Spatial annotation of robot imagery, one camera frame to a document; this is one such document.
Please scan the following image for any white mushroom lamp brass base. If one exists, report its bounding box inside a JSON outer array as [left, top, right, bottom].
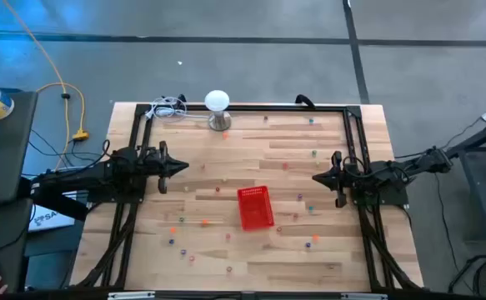
[[203, 89, 233, 133]]

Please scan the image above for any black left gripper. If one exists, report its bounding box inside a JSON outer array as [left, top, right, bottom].
[[144, 140, 191, 195]]

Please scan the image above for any white printed cardboard box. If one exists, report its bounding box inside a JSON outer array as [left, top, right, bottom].
[[28, 190, 79, 233]]

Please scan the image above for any black metal beam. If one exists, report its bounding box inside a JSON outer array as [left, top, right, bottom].
[[32, 191, 89, 222]]

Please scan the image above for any silver metal bracket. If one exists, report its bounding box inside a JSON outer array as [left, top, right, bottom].
[[108, 291, 157, 300], [341, 292, 388, 300]]

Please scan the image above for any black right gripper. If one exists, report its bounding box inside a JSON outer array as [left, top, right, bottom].
[[312, 150, 358, 209]]

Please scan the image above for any black metal stand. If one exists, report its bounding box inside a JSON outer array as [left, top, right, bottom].
[[435, 118, 486, 243]]

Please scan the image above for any dark grey side desk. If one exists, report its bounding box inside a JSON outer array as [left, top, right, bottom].
[[0, 87, 39, 293]]

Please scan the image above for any white coiled cable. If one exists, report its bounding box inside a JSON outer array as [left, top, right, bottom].
[[149, 96, 210, 123]]

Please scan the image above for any red slotted plastic basket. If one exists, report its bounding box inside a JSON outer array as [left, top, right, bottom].
[[237, 185, 276, 232]]

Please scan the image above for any black strap loop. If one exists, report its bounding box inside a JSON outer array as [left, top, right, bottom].
[[294, 94, 317, 109]]

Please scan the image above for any yellow extension cord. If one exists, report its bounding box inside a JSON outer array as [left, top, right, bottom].
[[1, 0, 90, 172]]

